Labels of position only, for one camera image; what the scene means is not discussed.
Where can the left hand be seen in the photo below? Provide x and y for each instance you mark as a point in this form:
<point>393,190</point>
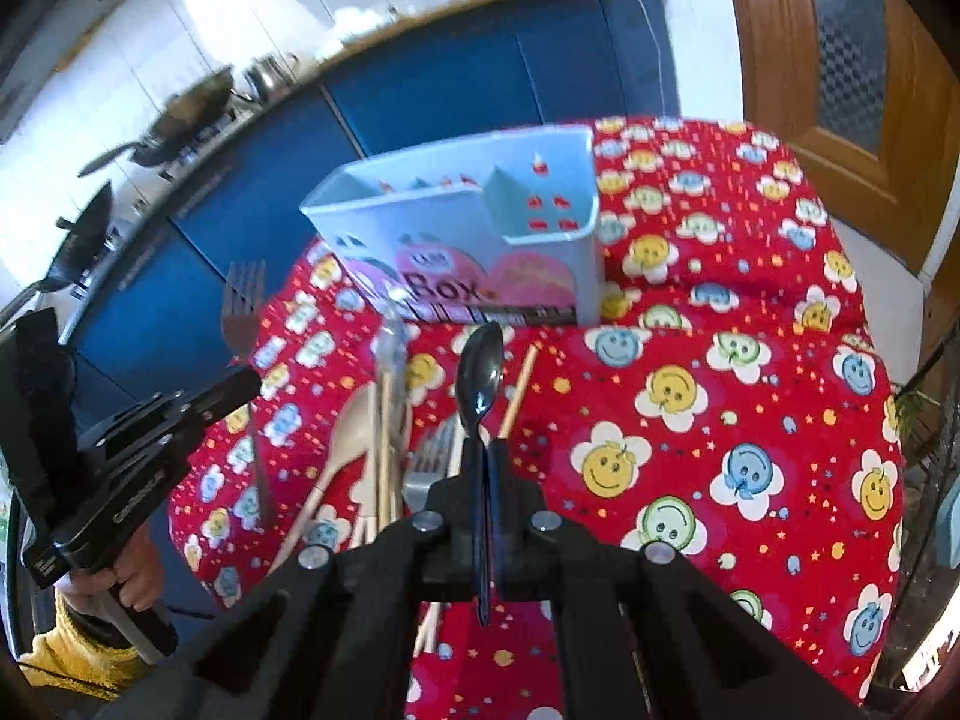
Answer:
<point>136,572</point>

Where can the steel wok on stove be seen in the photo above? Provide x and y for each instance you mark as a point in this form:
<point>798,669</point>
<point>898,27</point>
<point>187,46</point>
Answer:
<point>185,115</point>

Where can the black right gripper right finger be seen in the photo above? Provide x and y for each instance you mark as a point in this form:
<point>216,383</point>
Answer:
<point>641,633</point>

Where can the black metal spoon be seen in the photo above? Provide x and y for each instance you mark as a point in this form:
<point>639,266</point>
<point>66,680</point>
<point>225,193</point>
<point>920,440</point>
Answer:
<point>477,385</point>

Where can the clear plastic spoon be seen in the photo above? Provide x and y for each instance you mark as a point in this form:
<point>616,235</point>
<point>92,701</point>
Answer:
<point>391,350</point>

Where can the blue kitchen base cabinets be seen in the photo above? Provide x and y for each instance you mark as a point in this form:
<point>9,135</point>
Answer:
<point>151,320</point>

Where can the light blue utensil holder box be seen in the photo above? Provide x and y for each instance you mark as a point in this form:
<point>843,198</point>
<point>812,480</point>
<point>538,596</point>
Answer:
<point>500,226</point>

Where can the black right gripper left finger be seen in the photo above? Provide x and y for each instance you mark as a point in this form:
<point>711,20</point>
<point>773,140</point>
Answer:
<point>329,635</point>

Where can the wooden door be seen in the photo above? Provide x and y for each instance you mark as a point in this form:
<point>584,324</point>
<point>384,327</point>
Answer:
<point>867,103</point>

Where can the wooden chopstick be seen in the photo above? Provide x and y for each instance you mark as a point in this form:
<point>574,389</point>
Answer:
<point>520,388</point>
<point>384,496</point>

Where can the red smiley flower tablecloth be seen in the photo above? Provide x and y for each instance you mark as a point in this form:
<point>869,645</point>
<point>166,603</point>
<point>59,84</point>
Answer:
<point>729,404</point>

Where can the silver fork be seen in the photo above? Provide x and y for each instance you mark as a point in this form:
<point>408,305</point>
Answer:
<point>428,463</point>

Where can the black wok at left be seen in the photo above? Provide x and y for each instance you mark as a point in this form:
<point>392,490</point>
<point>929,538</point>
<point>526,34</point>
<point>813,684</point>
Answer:
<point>84,242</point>

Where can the metal fork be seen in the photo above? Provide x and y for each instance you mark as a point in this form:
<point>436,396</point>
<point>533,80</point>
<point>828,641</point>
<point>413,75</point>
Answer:
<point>243,298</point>

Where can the wooden spoon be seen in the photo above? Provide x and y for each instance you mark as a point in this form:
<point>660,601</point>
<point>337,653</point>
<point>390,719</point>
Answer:
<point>351,437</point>

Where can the yellow sleeve forearm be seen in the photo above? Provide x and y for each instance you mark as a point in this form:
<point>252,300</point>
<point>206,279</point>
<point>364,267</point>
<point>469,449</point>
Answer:
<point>79,654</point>

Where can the steel kettle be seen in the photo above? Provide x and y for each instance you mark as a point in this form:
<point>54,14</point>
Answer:
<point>272,76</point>

